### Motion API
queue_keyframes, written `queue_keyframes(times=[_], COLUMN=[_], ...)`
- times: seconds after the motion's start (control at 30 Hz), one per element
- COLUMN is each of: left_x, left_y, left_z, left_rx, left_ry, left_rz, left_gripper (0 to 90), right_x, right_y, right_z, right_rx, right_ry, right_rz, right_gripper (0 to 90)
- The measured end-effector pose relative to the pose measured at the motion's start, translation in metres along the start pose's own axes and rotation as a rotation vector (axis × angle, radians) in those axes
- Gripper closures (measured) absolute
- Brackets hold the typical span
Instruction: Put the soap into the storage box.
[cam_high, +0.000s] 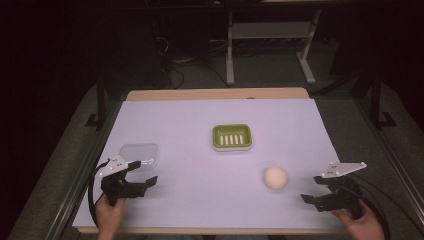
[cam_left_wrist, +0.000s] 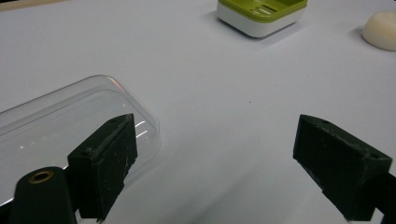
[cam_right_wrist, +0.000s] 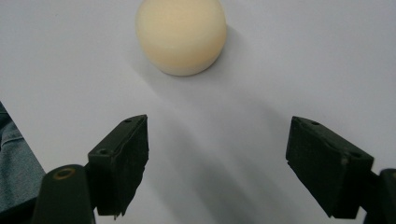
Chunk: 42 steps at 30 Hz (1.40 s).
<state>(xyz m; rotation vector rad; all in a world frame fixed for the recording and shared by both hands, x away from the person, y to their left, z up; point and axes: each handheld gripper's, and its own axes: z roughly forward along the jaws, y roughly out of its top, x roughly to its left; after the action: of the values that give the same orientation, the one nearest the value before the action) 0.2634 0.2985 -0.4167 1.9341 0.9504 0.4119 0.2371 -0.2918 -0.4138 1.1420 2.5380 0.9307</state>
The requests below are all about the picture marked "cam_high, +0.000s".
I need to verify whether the bundle of floor cables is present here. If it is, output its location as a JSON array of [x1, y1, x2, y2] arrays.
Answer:
[[151, 31, 221, 90]]

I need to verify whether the person's right hand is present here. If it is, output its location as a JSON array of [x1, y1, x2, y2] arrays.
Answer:
[[332, 199, 387, 240]]

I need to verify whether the white table mat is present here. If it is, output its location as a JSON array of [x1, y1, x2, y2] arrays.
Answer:
[[71, 98, 346, 232]]

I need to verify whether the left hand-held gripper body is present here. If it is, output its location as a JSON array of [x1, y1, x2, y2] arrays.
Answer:
[[98, 153, 148, 207]]

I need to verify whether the aluminium frame rail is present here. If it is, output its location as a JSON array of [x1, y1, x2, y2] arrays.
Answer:
[[44, 99, 124, 240], [351, 98, 424, 218]]

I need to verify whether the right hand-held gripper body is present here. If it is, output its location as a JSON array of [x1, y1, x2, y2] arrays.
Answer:
[[314, 161, 368, 221]]

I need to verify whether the cream round ball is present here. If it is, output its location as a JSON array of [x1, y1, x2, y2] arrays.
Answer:
[[263, 166, 289, 191]]

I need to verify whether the person's left hand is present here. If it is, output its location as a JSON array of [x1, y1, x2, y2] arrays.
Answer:
[[94, 194, 127, 240]]

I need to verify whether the white metal stand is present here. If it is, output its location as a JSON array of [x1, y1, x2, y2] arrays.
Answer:
[[225, 8, 323, 87]]

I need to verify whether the black metal stand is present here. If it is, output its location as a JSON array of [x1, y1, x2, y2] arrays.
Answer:
[[366, 63, 398, 130], [84, 78, 110, 132]]

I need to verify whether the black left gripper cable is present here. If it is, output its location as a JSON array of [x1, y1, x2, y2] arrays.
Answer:
[[86, 159, 112, 230]]

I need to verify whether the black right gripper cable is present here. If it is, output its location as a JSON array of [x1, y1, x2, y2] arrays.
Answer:
[[346, 173, 424, 240]]

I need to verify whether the clear plastic container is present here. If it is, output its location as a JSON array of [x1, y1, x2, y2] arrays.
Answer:
[[119, 142, 160, 172]]

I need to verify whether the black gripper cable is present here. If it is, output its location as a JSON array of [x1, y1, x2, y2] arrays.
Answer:
[[86, 159, 112, 230], [346, 173, 424, 240]]

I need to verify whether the green soap dish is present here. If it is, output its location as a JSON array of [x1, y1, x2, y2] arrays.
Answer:
[[211, 123, 254, 152]]

